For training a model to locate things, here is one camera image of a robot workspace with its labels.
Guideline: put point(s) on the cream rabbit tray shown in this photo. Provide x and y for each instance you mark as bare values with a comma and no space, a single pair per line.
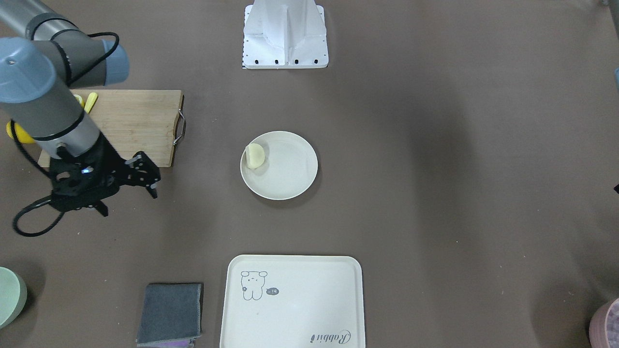
293,301

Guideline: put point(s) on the pale steamed bun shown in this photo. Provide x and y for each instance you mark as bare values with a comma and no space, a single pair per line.
255,155

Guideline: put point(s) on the pink ribbed bowl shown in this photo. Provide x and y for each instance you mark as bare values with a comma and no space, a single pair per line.
597,332

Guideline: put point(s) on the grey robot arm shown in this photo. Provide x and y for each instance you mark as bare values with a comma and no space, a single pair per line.
49,56

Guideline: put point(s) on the grey folded cloth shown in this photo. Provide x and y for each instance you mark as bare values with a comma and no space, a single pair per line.
171,315

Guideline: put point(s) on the wooden cutting board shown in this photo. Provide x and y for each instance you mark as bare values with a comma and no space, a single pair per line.
138,120

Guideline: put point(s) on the green bowl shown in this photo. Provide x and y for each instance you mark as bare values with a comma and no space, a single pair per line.
13,295

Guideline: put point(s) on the clear plastic ice cubes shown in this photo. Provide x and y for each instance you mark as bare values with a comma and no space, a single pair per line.
612,326

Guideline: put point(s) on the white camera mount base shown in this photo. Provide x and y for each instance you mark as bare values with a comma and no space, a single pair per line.
284,34

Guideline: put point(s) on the cream round plate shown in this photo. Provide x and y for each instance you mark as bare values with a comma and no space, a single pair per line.
289,169

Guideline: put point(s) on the yellow banana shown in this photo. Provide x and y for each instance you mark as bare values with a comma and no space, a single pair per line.
24,137

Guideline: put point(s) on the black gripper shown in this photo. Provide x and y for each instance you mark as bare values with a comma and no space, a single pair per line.
110,163

